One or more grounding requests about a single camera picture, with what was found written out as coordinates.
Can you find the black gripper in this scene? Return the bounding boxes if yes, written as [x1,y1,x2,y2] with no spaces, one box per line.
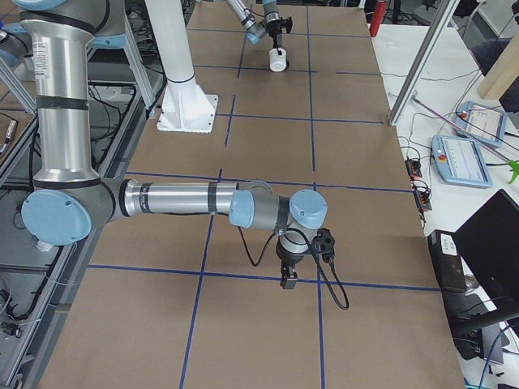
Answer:
[276,242,308,290]
[267,16,284,55]

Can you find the white mug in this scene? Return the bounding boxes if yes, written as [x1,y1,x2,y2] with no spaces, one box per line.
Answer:
[268,48,289,72]

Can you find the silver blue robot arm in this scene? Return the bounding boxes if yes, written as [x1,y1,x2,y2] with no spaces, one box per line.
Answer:
[226,0,293,54]
[19,1,334,289]

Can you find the red cylinder bottle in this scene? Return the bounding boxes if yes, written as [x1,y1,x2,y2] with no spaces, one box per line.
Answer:
[369,0,388,37]

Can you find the orange black adapter box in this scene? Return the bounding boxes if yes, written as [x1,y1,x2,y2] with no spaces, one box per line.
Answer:
[405,159,422,180]
[413,188,432,212]

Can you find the black desktop computer box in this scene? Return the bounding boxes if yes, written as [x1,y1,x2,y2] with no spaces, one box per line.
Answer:
[427,229,478,293]

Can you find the black monitor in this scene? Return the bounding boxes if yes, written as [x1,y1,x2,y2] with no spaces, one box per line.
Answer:
[453,189,518,307]

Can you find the near blue teach pendant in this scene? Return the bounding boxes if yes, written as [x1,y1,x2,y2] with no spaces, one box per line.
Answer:
[431,135,493,189]

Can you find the blue teach pendant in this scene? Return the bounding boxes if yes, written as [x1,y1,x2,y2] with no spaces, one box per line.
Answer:
[431,135,493,189]
[455,100,508,148]

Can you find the far blue teach pendant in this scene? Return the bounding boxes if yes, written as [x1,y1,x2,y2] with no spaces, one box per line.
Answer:
[455,100,508,148]

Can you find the white pedestal column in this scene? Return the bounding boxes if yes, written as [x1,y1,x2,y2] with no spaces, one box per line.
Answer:
[145,0,218,134]

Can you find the aluminium frame post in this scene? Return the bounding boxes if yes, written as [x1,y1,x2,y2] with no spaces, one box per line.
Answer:
[388,0,460,126]

